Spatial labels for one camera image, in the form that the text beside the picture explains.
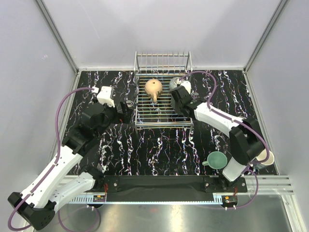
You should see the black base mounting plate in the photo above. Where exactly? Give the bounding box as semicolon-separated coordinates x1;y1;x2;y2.
102;175;248;194

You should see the mint green mug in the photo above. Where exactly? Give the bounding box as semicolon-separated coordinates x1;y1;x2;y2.
202;151;228;170

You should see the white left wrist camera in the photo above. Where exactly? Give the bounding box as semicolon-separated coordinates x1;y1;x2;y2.
92;86;115;107

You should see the tan round ceramic mug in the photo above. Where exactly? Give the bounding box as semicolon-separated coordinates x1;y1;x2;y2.
144;79;163;103

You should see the aluminium slotted rail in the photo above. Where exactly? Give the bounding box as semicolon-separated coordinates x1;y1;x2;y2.
69;193;223;205

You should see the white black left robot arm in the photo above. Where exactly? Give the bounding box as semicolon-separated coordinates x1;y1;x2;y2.
8;102;133;231

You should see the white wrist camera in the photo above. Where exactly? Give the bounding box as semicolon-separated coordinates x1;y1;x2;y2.
180;80;191;94
92;86;115;107

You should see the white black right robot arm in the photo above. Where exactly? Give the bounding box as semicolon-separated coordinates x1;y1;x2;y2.
171;86;270;192

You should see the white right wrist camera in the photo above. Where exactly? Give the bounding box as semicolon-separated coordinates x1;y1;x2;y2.
180;80;191;94

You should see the silver wire dish rack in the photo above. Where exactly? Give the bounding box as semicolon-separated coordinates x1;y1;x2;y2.
134;52;193;131

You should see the grey speckled ceramic mug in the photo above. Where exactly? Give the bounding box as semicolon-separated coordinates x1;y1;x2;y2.
169;77;182;91

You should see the cream paper cup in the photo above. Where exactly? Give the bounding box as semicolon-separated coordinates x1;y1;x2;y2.
256;149;275;166

